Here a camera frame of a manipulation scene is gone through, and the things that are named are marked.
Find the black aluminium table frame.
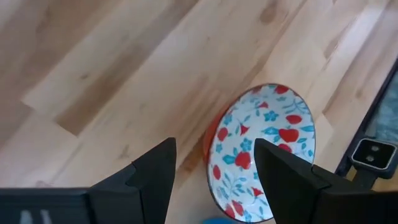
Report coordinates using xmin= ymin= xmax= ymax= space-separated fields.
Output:
xmin=334 ymin=57 xmax=398 ymax=190

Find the blue plastic mini bowl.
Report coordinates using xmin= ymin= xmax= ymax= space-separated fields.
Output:
xmin=202 ymin=217 xmax=240 ymax=224

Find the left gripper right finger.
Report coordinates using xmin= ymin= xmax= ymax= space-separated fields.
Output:
xmin=254 ymin=138 xmax=398 ymax=224

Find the red floral mini bowl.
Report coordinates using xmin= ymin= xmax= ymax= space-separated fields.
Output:
xmin=203 ymin=83 xmax=317 ymax=223

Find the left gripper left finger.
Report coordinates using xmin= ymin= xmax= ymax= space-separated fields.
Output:
xmin=0 ymin=138 xmax=177 ymax=224

